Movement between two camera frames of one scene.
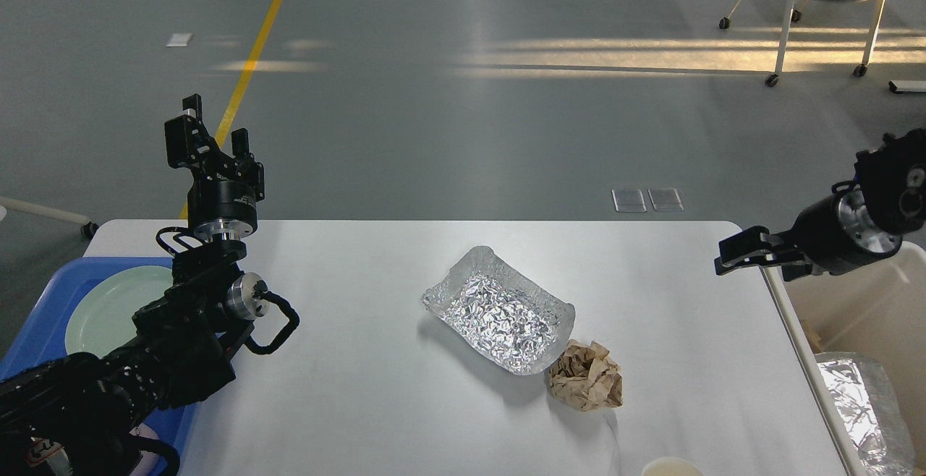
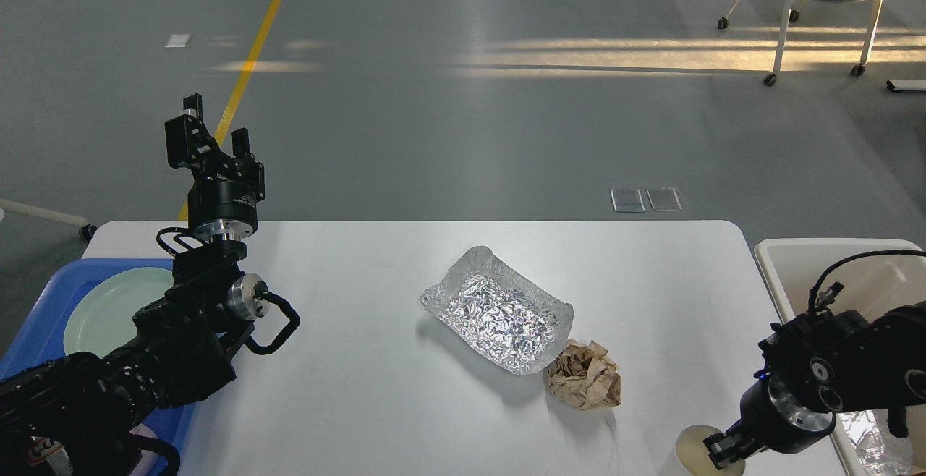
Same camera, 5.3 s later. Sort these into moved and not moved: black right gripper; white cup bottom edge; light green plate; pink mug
Moved: black right gripper; white cup bottom edge
Not moved: light green plate; pink mug
